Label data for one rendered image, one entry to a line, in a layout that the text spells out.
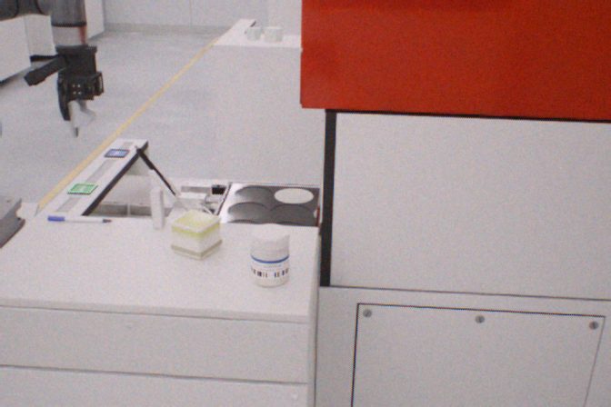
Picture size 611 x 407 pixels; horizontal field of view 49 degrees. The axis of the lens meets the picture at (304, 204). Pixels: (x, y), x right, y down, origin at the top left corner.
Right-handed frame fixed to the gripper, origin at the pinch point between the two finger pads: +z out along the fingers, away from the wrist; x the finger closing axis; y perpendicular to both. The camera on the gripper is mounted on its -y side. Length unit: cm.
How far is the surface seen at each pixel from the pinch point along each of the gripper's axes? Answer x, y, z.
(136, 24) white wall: 795, -229, 101
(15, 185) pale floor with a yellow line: 226, -136, 111
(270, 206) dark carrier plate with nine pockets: 9, 45, 21
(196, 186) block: 18.3, 24.4, 19.9
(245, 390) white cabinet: -50, 47, 31
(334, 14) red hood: -15, 60, -30
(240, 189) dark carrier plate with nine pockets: 19.7, 35.9, 20.7
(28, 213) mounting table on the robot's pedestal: 14.8, -21.3, 28.7
